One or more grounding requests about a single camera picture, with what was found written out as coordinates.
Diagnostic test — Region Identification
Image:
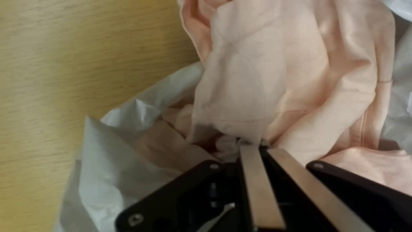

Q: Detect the white plastic carrier bag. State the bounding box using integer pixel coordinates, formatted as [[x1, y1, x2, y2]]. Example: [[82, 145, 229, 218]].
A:
[[54, 0, 412, 232]]

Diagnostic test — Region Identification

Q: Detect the pink shirt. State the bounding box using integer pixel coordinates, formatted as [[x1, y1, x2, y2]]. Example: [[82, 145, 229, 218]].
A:
[[137, 0, 412, 192]]

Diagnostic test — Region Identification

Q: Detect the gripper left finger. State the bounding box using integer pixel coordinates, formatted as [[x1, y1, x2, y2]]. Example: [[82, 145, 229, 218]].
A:
[[240, 145, 286, 232]]

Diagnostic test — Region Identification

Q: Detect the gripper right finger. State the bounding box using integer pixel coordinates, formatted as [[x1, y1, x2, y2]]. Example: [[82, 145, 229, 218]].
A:
[[268, 150, 373, 232]]

